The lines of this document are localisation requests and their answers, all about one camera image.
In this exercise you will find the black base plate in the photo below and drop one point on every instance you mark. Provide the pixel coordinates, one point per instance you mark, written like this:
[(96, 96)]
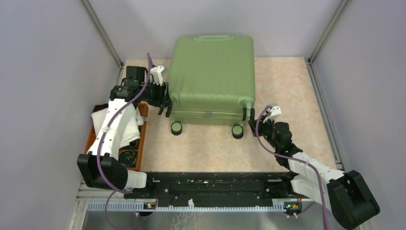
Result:
[(217, 189)]

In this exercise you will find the white fluffy towel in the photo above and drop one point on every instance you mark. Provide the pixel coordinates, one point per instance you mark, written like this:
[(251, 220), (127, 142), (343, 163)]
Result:
[(131, 132)]

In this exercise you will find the green suitcase blue lining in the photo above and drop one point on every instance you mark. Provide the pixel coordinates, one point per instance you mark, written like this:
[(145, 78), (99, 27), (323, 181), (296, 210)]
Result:
[(212, 82)]

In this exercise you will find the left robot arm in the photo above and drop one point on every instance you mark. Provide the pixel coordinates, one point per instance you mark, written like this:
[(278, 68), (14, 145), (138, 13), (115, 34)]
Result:
[(100, 167)]

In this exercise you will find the patterned item in tray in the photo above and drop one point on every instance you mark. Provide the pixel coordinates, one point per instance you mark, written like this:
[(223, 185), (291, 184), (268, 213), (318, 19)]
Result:
[(128, 158)]

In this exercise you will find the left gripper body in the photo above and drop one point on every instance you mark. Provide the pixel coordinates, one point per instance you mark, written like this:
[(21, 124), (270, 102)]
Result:
[(154, 94)]

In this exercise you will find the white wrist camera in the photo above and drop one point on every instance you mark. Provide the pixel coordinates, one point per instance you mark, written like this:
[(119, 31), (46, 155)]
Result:
[(272, 112), (156, 75)]

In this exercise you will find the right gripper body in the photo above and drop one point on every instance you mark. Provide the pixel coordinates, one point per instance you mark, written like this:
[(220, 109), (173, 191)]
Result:
[(265, 129)]

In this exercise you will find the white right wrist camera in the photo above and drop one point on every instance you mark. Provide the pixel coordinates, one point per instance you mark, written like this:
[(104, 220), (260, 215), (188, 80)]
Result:
[(272, 112)]

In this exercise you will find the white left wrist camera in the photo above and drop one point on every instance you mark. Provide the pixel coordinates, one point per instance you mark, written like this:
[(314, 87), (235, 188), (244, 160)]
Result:
[(156, 75)]

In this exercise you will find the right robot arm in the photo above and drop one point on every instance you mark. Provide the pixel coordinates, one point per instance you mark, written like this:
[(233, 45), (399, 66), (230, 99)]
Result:
[(323, 177)]

